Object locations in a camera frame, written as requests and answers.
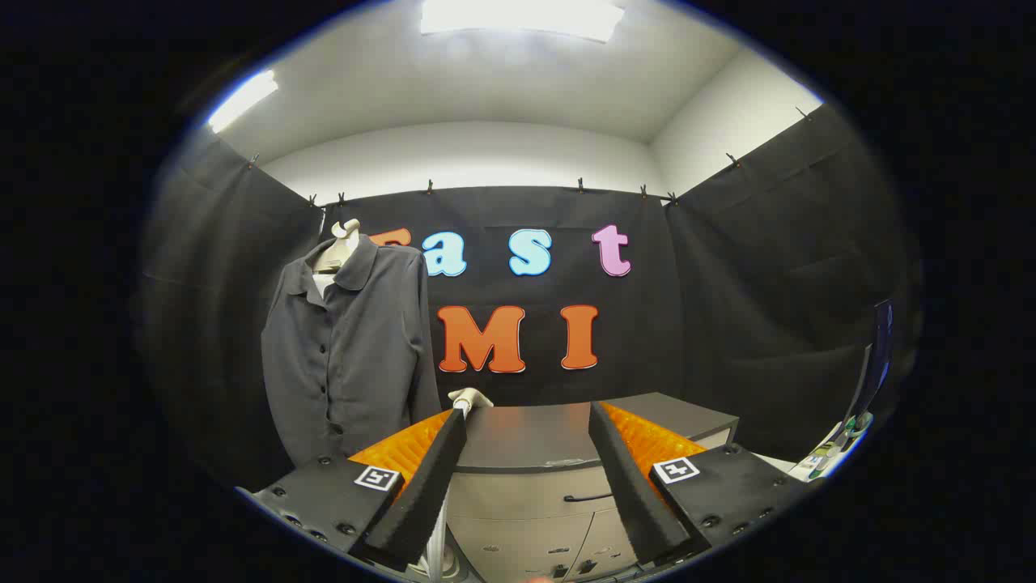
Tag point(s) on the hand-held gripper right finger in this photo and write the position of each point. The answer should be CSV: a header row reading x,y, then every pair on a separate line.
x,y
631,486

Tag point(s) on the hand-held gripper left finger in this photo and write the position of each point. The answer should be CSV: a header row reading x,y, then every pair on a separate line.
x,y
429,494

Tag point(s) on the grey button shirt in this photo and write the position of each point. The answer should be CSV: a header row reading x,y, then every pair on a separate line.
x,y
356,356

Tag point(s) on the cream clothes hanger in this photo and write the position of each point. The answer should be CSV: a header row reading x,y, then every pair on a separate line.
x,y
344,241

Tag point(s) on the grey top drawer cabinet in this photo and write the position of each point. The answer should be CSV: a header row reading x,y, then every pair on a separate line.
x,y
526,486

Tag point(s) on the cluttered small items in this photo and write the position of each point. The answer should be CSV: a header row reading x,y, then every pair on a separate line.
x,y
834,449

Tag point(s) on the white undershirt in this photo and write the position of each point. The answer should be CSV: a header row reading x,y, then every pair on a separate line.
x,y
323,283

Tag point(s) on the dark monitor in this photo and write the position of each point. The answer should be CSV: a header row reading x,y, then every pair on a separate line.
x,y
872,364

